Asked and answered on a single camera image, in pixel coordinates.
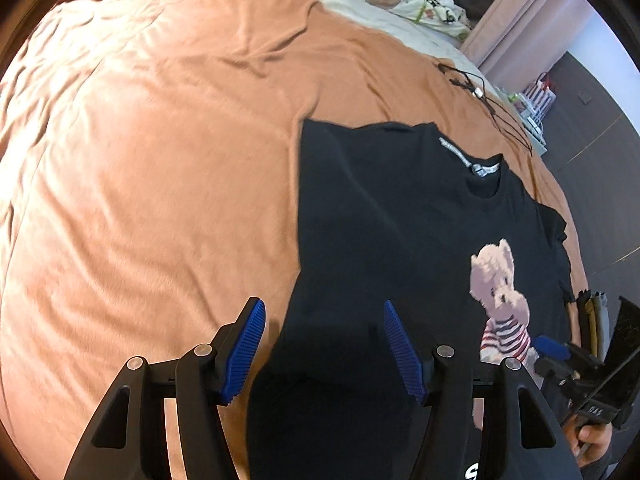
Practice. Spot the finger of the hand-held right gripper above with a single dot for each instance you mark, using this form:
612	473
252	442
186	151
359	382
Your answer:
550	347
555	370

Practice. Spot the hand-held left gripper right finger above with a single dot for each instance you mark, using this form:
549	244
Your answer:
402	347

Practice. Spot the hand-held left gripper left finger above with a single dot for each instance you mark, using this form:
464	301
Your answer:
245	345

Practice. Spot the black bear print T-shirt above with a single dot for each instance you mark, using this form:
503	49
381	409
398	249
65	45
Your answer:
390	220

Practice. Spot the person's right hand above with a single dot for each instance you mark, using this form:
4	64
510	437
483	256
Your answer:
592	442

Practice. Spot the brown folded garment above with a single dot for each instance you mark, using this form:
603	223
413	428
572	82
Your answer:
592	317

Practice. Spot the grey folded garment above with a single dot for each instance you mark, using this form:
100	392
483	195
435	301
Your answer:
602	310

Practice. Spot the orange blanket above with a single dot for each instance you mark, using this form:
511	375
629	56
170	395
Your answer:
150	160

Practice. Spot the cream nightstand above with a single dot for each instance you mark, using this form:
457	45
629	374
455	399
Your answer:
537	130

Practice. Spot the striped gift bag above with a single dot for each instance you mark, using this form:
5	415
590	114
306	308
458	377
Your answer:
540	92

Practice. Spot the pink curtain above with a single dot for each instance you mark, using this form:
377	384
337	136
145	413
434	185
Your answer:
525	10

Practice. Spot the black white patterned cloth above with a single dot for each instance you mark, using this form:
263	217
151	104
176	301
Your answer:
442	7

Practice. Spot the cream bed sheet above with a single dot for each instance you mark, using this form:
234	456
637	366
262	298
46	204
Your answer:
340	5

